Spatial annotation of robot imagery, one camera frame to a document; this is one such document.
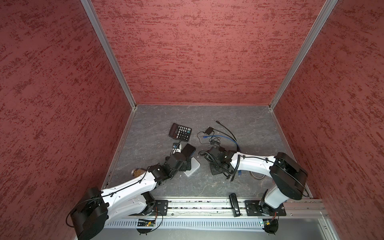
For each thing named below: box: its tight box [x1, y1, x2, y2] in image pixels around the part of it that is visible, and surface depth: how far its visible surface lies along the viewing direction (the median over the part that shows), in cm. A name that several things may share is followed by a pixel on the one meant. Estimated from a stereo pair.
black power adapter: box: [205, 126, 214, 135], surface depth 108 cm
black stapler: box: [228, 193, 243, 217], surface depth 74 cm
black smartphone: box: [181, 143, 196, 158], surface depth 96 cm
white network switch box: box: [184, 157, 201, 177], surface depth 89 cm
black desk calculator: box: [168, 122, 192, 143], surface depth 105 cm
